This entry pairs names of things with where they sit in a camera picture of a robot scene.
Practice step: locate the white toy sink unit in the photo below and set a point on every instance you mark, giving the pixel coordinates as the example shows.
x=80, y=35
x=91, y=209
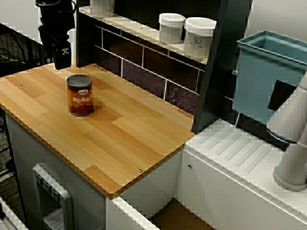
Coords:
x=227, y=182

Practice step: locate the orange beans can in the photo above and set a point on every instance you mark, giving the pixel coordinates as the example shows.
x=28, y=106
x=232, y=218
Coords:
x=80, y=98

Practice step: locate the white toy kitchen cabinet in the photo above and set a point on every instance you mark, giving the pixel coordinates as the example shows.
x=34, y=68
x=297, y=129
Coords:
x=24, y=148

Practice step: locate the dark tile backsplash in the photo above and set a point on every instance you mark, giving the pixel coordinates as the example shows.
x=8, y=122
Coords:
x=144, y=64

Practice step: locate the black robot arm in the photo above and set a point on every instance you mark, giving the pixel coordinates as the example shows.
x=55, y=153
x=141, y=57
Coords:
x=48, y=3

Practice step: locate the white jar with print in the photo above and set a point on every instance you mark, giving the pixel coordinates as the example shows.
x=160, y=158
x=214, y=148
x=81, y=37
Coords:
x=199, y=36

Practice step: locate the dark upright post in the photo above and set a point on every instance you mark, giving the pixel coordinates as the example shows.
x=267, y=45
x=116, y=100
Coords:
x=216, y=83

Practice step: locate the aluminium extrusion frame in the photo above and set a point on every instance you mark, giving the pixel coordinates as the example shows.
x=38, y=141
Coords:
x=9, y=215

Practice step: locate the cream shelf ledge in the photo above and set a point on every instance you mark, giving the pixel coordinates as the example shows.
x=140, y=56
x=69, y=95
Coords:
x=134, y=25

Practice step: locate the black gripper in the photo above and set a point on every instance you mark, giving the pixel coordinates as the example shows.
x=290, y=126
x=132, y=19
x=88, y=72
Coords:
x=57, y=24

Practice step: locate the white shelf container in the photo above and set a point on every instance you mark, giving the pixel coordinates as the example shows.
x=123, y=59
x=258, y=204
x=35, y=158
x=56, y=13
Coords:
x=102, y=4

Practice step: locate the teal plastic bin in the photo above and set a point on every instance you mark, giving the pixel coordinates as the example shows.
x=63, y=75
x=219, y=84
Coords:
x=254, y=83

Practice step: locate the plain white lidded jar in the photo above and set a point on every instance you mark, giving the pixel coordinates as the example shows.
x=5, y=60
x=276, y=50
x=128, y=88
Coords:
x=171, y=26

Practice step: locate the white toy faucet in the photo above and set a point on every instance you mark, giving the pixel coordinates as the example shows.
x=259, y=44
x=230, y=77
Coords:
x=290, y=115

